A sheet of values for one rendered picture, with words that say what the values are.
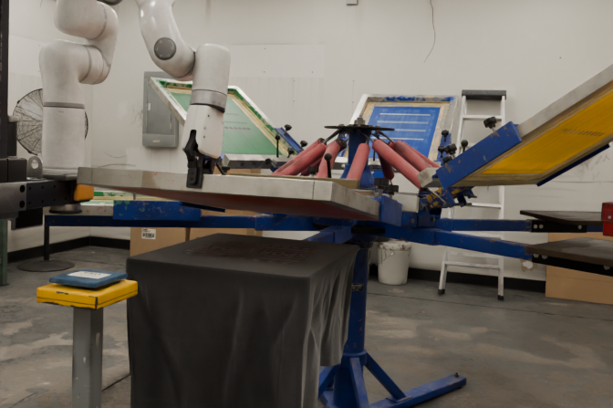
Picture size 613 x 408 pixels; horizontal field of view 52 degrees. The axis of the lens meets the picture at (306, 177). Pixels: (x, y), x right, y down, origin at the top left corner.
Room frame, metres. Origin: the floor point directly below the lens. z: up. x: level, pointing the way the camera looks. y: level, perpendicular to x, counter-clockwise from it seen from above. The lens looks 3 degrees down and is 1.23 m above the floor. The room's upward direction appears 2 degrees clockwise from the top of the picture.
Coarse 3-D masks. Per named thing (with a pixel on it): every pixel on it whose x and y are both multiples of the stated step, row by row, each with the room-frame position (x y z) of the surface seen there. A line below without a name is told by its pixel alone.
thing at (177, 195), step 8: (136, 192) 1.51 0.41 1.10; (144, 192) 1.48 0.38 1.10; (152, 192) 1.44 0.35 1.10; (160, 192) 1.42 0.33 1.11; (168, 192) 1.39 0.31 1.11; (176, 192) 1.36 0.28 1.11; (184, 200) 1.72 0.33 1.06; (192, 200) 1.67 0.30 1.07; (200, 200) 1.64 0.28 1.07; (208, 200) 1.60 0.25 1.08; (216, 200) 1.56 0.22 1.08; (224, 200) 1.52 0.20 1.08; (232, 200) 1.49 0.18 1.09; (232, 208) 2.00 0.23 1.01; (240, 208) 1.94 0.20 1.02; (248, 208) 1.89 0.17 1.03; (256, 208) 1.83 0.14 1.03; (264, 208) 1.79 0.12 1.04; (272, 208) 1.74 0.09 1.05
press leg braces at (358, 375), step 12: (372, 360) 2.73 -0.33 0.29; (324, 372) 2.56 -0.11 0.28; (336, 372) 2.58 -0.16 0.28; (360, 372) 2.54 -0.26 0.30; (372, 372) 2.77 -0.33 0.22; (384, 372) 2.79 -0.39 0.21; (324, 384) 2.54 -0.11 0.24; (360, 384) 2.50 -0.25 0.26; (384, 384) 2.81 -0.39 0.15; (396, 384) 2.85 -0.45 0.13; (360, 396) 2.46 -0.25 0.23; (396, 396) 2.86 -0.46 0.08; (408, 396) 2.91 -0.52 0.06
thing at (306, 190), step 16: (80, 176) 1.38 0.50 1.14; (96, 176) 1.36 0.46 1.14; (112, 176) 1.35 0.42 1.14; (128, 176) 1.34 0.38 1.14; (144, 176) 1.33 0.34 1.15; (160, 176) 1.32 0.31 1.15; (176, 176) 1.31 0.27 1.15; (208, 176) 1.28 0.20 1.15; (224, 176) 1.27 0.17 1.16; (240, 176) 1.26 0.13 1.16; (128, 192) 1.55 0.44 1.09; (192, 192) 1.30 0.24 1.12; (208, 192) 1.28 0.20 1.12; (224, 192) 1.27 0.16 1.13; (240, 192) 1.26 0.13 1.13; (256, 192) 1.25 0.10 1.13; (272, 192) 1.24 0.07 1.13; (288, 192) 1.23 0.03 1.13; (304, 192) 1.22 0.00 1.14; (320, 192) 1.21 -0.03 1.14; (336, 192) 1.23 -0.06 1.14; (352, 192) 1.36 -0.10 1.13; (224, 208) 2.06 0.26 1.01; (352, 208) 1.39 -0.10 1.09; (368, 208) 1.51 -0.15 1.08
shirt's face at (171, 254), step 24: (192, 240) 1.73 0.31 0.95; (216, 240) 1.74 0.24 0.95; (240, 240) 1.76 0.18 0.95; (264, 240) 1.78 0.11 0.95; (288, 240) 1.79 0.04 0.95; (192, 264) 1.40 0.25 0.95; (216, 264) 1.41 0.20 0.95; (240, 264) 1.42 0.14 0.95; (264, 264) 1.43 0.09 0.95; (312, 264) 1.45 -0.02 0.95
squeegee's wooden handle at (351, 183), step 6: (234, 174) 1.92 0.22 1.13; (240, 174) 1.92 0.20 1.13; (246, 174) 1.91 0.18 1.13; (252, 174) 1.91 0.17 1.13; (258, 174) 1.90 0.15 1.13; (264, 174) 1.89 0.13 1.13; (270, 174) 1.89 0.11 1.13; (312, 180) 1.84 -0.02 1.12; (318, 180) 1.84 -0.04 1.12; (324, 180) 1.83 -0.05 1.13; (330, 180) 1.83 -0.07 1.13; (336, 180) 1.82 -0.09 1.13; (342, 180) 1.82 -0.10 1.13; (348, 180) 1.81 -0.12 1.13; (354, 180) 1.81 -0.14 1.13; (348, 186) 1.81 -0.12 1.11; (354, 186) 1.80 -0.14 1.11
